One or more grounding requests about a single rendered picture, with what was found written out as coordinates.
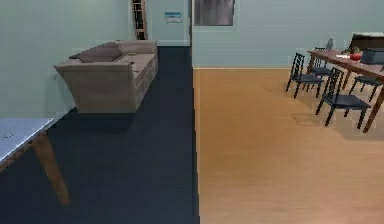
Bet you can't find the beige sofa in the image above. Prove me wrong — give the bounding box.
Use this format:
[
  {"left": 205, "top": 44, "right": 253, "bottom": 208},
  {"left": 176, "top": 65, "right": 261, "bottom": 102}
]
[{"left": 53, "top": 39, "right": 159, "bottom": 114}]

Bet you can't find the wooden bookshelf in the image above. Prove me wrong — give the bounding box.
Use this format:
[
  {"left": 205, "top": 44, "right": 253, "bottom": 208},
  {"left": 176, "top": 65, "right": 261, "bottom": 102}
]
[{"left": 131, "top": 0, "right": 149, "bottom": 41}]

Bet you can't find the brown sofa cushion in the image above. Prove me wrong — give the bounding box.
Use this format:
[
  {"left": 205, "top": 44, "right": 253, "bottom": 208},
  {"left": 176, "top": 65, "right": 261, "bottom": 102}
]
[{"left": 68, "top": 46, "right": 123, "bottom": 64}]

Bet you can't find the black dining chair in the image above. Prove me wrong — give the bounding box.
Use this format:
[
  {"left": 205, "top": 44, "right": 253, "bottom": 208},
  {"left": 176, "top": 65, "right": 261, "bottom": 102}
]
[
  {"left": 348, "top": 75, "right": 384, "bottom": 103},
  {"left": 285, "top": 52, "right": 325, "bottom": 100},
  {"left": 306, "top": 46, "right": 334, "bottom": 93},
  {"left": 314, "top": 66, "right": 372, "bottom": 130}
]

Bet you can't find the white top wooden table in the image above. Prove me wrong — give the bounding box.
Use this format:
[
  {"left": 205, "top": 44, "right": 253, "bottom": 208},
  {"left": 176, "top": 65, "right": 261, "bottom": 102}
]
[{"left": 0, "top": 117, "right": 71, "bottom": 206}]

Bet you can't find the brown wooden dining table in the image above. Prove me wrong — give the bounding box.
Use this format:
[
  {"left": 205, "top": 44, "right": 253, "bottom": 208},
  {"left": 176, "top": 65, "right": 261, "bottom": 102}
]
[{"left": 306, "top": 49, "right": 384, "bottom": 134}]

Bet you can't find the dark grey box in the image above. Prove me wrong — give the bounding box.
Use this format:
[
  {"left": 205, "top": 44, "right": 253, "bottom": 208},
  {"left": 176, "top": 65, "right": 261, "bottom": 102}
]
[{"left": 360, "top": 47, "right": 384, "bottom": 66}]

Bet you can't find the dark brown cabinet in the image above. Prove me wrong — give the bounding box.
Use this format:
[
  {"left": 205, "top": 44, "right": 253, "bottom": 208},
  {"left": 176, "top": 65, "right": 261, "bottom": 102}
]
[{"left": 348, "top": 32, "right": 384, "bottom": 54}]

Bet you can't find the blue white wall picture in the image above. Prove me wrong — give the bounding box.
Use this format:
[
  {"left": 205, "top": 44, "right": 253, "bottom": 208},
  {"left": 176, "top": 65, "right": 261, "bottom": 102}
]
[{"left": 164, "top": 11, "right": 184, "bottom": 24}]

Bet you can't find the grey framed wall picture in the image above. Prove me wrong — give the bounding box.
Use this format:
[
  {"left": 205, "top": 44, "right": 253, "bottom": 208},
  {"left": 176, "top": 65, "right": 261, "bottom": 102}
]
[{"left": 193, "top": 0, "right": 236, "bottom": 27}]

